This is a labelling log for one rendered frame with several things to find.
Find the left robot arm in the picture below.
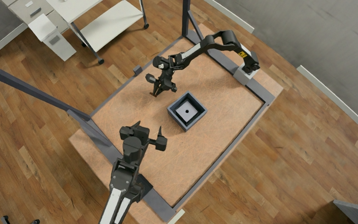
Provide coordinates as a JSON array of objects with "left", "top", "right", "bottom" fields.
[{"left": 153, "top": 30, "right": 260, "bottom": 91}]

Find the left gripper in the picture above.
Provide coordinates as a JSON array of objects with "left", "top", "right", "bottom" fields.
[{"left": 145, "top": 70, "right": 177, "bottom": 95}]

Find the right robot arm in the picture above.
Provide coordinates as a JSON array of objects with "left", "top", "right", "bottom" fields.
[{"left": 98, "top": 126, "right": 150, "bottom": 224}]

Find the white flat plate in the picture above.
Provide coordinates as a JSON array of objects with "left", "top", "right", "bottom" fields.
[{"left": 176, "top": 101, "right": 198, "bottom": 123}]

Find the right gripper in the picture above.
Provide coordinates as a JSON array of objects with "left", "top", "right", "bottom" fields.
[{"left": 119, "top": 121, "right": 168, "bottom": 156}]

